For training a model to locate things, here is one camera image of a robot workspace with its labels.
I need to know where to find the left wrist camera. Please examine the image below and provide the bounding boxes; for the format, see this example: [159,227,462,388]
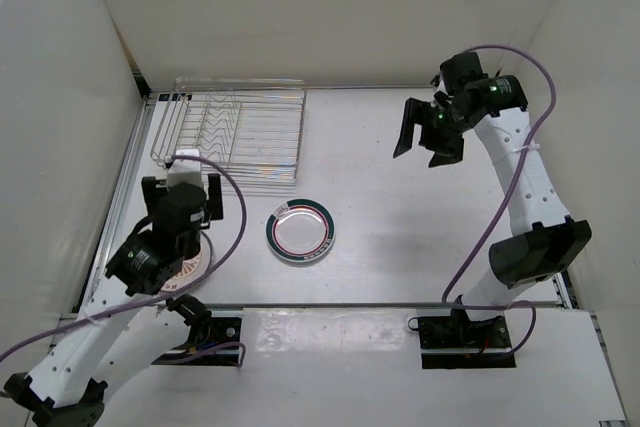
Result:
[166,160,203,189]

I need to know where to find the green rimmed white plate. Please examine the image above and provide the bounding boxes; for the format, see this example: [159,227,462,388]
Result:
[265,198,336,265]

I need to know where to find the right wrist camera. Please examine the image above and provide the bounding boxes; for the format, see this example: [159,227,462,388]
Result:
[431,52,488,96]

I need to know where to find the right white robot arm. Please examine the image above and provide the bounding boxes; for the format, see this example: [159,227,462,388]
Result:
[394,71,592,347]

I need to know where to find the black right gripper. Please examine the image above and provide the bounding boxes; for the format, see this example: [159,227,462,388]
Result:
[393,98,470,169]

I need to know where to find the wire dish rack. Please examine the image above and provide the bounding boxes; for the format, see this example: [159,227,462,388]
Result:
[149,85,307,181]

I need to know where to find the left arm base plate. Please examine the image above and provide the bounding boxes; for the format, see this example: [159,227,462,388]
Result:
[152,310,246,368]

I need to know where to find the aluminium frame rail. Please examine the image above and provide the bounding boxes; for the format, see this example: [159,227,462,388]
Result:
[71,68,152,314]

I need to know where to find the white foam front board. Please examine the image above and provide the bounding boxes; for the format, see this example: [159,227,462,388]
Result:
[100,309,626,426]

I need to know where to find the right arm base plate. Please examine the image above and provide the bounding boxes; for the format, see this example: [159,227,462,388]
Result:
[411,314,516,370]

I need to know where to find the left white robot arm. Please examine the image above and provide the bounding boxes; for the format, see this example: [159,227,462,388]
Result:
[2,151,229,426]

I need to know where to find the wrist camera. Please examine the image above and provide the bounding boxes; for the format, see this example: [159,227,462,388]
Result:
[166,160,203,189]
[431,52,488,96]

